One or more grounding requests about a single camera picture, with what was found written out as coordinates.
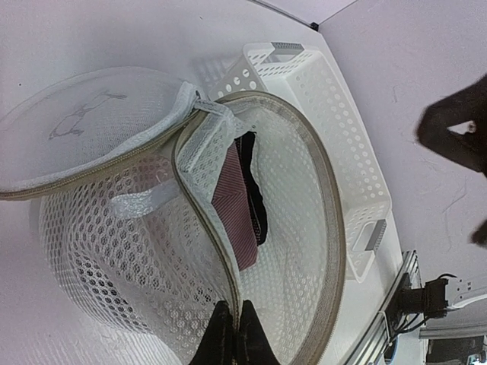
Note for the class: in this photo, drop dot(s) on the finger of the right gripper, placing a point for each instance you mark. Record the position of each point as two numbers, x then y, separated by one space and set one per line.
479 236
455 127

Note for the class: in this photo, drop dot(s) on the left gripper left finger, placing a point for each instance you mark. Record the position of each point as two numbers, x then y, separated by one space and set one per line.
217 344

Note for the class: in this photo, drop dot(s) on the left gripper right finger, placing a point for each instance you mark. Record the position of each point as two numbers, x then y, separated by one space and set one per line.
253 347

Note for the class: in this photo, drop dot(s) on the white mesh laundry bag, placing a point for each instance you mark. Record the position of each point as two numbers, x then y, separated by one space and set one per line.
155 203

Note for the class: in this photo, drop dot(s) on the white perforated plastic basket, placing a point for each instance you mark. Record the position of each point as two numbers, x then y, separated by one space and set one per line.
312 82

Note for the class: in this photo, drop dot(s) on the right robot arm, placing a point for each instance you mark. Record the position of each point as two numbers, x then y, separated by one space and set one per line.
437 298

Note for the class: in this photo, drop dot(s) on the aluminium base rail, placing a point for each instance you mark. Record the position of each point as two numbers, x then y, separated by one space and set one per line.
392 315

